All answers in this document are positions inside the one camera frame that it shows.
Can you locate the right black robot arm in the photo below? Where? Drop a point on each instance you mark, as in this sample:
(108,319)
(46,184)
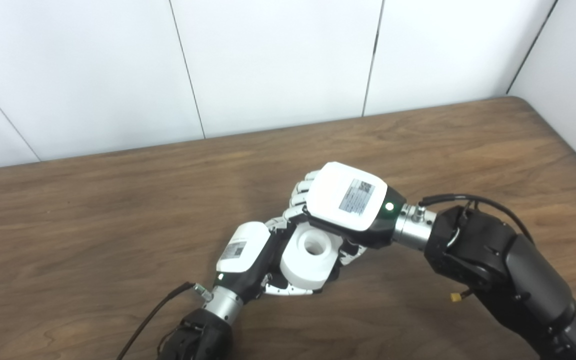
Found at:
(518,270)

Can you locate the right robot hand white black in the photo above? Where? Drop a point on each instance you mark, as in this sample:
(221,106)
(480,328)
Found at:
(338,195)

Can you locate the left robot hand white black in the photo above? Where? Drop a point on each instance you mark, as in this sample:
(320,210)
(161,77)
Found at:
(243,250)

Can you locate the round white plastic piece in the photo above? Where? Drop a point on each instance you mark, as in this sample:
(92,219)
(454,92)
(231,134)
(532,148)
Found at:
(303,270)

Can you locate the black panel hinge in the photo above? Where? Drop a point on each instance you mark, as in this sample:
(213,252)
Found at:
(374,44)

